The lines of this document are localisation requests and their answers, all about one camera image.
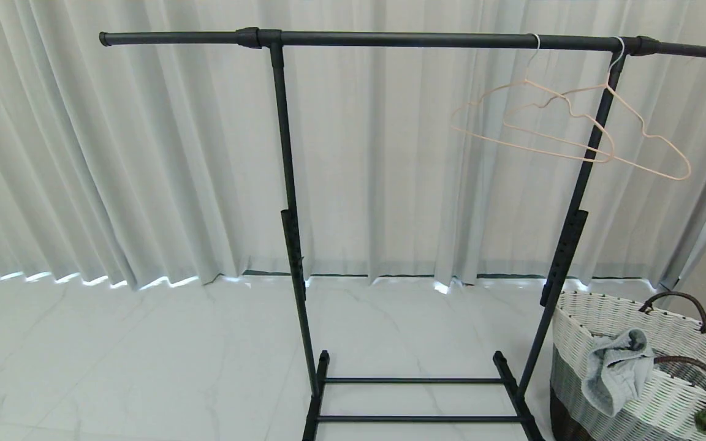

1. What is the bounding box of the white laundry basket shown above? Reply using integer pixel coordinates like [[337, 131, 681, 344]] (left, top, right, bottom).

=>
[[549, 290, 706, 441]]

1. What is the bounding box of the black clothes rack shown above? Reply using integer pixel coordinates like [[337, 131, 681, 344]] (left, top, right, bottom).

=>
[[99, 26, 706, 441]]

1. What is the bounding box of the pale grey garment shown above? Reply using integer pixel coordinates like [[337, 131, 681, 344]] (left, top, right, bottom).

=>
[[581, 329, 655, 418]]

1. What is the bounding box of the pink clothes hanger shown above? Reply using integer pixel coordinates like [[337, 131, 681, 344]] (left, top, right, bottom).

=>
[[503, 37, 693, 181], [450, 35, 616, 164]]

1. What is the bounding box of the white curtain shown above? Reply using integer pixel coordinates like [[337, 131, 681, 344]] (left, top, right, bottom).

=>
[[0, 0, 706, 292]]

